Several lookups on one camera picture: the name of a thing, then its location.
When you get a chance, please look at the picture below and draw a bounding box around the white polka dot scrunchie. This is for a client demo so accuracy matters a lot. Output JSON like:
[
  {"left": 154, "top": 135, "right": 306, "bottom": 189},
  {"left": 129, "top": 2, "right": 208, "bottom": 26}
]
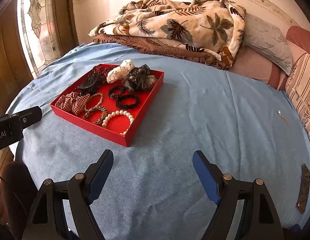
[{"left": 106, "top": 59, "right": 135, "bottom": 84}]

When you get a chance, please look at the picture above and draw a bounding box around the leopard print hair tie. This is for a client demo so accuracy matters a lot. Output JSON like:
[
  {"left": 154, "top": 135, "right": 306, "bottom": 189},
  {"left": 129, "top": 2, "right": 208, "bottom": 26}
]
[{"left": 82, "top": 106, "right": 108, "bottom": 125}]

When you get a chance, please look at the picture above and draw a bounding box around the dark red dotted scrunchie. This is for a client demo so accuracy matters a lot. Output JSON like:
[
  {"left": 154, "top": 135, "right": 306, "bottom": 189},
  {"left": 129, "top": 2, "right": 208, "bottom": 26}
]
[{"left": 92, "top": 64, "right": 120, "bottom": 85}]

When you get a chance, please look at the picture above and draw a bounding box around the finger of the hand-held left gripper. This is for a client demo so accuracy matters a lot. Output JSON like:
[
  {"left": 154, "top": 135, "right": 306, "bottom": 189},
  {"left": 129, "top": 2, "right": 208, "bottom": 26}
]
[{"left": 19, "top": 106, "right": 43, "bottom": 130}]

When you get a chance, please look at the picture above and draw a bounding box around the large white pearl bracelet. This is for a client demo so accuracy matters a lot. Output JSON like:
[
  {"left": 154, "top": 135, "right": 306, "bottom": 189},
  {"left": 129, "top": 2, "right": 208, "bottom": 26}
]
[{"left": 102, "top": 110, "right": 135, "bottom": 135}]

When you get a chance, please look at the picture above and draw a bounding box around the leaf print blanket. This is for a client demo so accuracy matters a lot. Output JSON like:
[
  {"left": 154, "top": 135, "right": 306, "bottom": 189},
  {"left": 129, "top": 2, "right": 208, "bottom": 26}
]
[{"left": 88, "top": 0, "right": 247, "bottom": 70}]

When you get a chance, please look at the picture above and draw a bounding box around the grey pillow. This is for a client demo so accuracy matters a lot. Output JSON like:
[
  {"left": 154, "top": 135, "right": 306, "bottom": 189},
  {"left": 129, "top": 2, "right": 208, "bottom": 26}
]
[{"left": 244, "top": 12, "right": 293, "bottom": 76}]

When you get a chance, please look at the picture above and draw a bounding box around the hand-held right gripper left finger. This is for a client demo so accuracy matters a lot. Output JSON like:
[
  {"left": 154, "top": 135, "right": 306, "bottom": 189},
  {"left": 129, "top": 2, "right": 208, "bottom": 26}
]
[{"left": 21, "top": 149, "right": 114, "bottom": 240}]

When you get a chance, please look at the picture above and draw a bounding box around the thin black ruffled hair tie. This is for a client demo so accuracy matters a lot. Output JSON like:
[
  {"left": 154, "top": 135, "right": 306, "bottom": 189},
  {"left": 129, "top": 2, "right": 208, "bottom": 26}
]
[{"left": 108, "top": 85, "right": 127, "bottom": 99}]

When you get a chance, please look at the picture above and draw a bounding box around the grey and black scrunchie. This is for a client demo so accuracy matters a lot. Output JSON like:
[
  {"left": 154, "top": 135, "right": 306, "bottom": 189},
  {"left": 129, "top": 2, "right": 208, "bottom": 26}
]
[{"left": 122, "top": 64, "right": 157, "bottom": 92}]

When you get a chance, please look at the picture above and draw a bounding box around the black hair claw clip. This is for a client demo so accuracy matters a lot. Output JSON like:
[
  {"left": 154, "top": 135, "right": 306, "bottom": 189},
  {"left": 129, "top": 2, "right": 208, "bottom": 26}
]
[{"left": 75, "top": 72, "right": 102, "bottom": 93}]

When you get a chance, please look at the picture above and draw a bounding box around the brown quilted blanket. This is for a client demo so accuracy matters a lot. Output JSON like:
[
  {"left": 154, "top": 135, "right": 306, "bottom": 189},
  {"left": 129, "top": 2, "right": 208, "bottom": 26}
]
[{"left": 93, "top": 34, "right": 229, "bottom": 70}]

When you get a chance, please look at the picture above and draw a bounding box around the brown hair barrette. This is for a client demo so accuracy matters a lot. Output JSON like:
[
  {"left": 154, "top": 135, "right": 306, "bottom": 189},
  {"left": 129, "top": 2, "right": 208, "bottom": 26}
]
[{"left": 296, "top": 164, "right": 310, "bottom": 214}]

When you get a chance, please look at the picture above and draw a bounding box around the red tray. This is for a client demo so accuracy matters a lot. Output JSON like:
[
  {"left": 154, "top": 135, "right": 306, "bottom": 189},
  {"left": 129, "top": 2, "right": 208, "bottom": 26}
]
[{"left": 50, "top": 64, "right": 165, "bottom": 147}]

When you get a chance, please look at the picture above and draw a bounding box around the thick black hair tie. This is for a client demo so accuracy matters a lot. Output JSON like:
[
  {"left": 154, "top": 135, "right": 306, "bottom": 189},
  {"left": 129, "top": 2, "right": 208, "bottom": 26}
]
[{"left": 116, "top": 94, "right": 140, "bottom": 110}]

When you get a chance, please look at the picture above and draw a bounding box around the stained glass window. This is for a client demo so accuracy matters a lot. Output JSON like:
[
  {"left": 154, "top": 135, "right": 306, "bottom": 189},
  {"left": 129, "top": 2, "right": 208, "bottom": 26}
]
[{"left": 16, "top": 0, "right": 63, "bottom": 75}]

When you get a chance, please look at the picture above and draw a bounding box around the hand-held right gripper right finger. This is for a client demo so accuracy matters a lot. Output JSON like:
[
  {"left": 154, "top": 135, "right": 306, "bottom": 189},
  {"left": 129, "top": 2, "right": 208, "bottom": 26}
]
[{"left": 192, "top": 150, "right": 285, "bottom": 240}]

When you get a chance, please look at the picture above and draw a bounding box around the red plaid scrunchie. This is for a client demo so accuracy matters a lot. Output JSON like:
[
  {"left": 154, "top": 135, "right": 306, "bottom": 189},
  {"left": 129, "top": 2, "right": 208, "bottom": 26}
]
[{"left": 57, "top": 92, "right": 92, "bottom": 116}]

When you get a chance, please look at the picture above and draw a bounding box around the striped floral pillow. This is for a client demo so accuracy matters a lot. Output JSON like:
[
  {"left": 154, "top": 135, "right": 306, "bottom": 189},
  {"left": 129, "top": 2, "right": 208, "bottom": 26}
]
[{"left": 285, "top": 52, "right": 310, "bottom": 155}]

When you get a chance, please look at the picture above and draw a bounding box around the small bead bracelet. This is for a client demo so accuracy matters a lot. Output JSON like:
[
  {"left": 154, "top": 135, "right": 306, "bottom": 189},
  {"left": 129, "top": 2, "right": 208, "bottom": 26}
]
[{"left": 84, "top": 92, "right": 104, "bottom": 110}]

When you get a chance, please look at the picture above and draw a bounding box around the small metal earring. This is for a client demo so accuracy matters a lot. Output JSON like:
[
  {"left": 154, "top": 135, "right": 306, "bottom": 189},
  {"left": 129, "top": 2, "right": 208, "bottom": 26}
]
[{"left": 277, "top": 109, "right": 290, "bottom": 128}]

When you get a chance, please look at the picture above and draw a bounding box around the blue bed sheet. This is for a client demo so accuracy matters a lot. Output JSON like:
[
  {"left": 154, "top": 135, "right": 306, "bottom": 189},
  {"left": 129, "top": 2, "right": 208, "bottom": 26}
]
[{"left": 6, "top": 42, "right": 310, "bottom": 240}]

